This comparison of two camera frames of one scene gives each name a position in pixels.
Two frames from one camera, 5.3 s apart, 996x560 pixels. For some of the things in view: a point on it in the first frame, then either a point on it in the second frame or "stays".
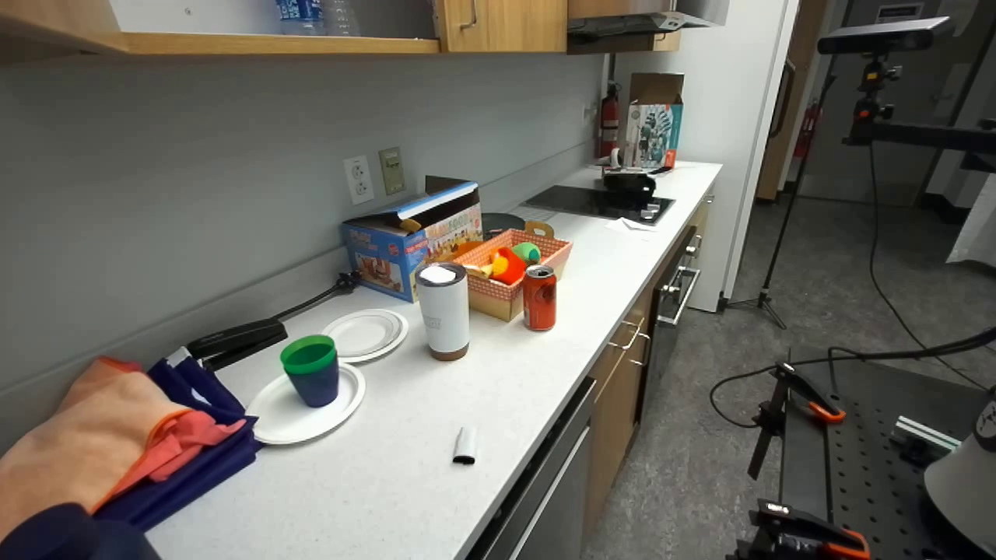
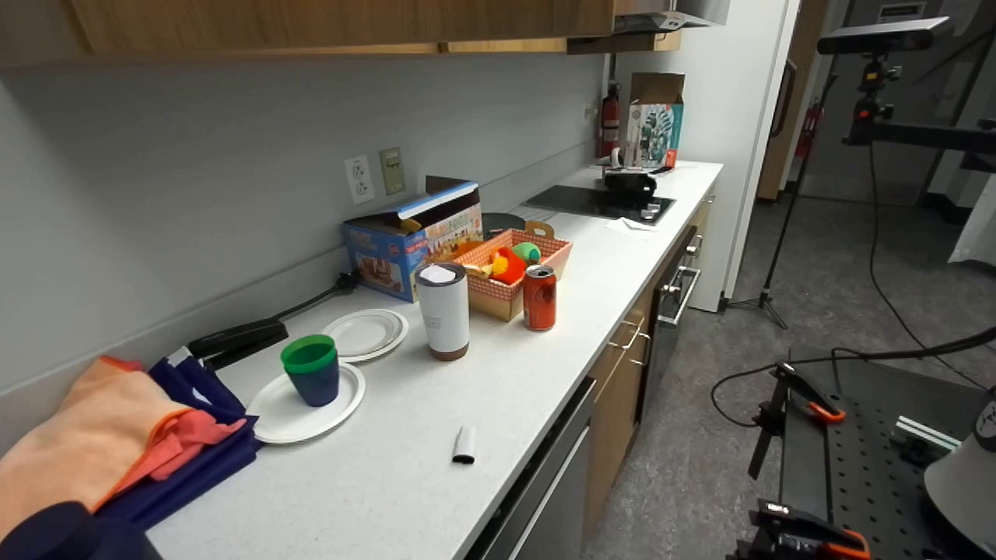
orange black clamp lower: [783, 532] stays
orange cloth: [112, 435] stays
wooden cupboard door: [505, 26] -> [261, 26]
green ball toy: [530, 252] stays
